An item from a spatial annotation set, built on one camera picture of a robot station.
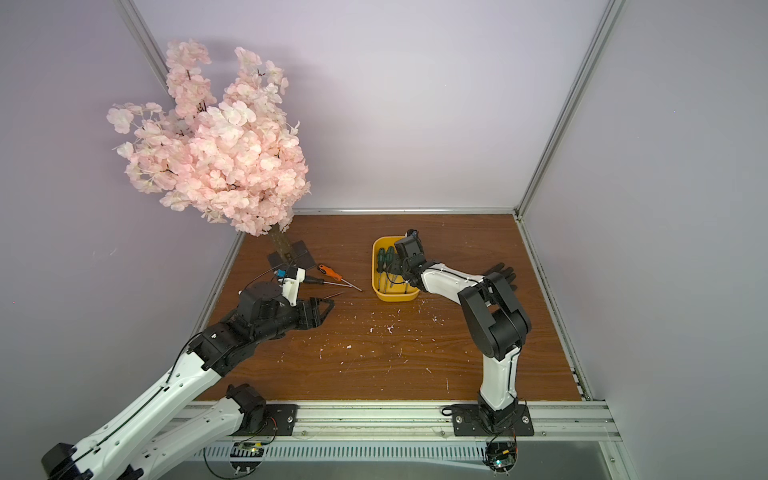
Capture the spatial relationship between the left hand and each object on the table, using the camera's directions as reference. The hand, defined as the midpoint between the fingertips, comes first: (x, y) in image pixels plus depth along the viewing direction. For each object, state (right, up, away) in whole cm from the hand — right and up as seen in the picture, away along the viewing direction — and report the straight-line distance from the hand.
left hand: (330, 303), depth 72 cm
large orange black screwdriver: (-9, +6, +28) cm, 30 cm away
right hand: (+18, +11, +25) cm, 32 cm away
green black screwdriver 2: (+14, +10, +31) cm, 36 cm away
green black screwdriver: (+12, +6, +29) cm, 32 cm away
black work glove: (+55, +4, +28) cm, 62 cm away
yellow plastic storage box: (+14, 0, +25) cm, 29 cm away
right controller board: (+42, -36, -2) cm, 55 cm away
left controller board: (-21, -38, 0) cm, 43 cm away
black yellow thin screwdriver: (-2, -2, +25) cm, 25 cm away
